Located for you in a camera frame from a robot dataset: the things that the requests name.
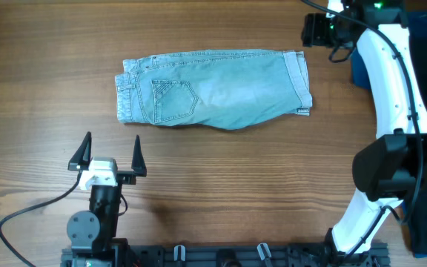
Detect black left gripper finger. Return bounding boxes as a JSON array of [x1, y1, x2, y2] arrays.
[[67, 131, 92, 171], [131, 135, 147, 176]]

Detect light blue denim shorts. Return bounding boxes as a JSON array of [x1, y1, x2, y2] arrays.
[[115, 49, 313, 130]]

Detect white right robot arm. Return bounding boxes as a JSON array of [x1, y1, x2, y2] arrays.
[[301, 1, 427, 265]]

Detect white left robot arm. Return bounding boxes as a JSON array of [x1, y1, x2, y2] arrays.
[[60, 132, 147, 267]]

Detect black aluminium mounting rail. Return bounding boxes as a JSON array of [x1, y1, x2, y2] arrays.
[[60, 242, 391, 267]]

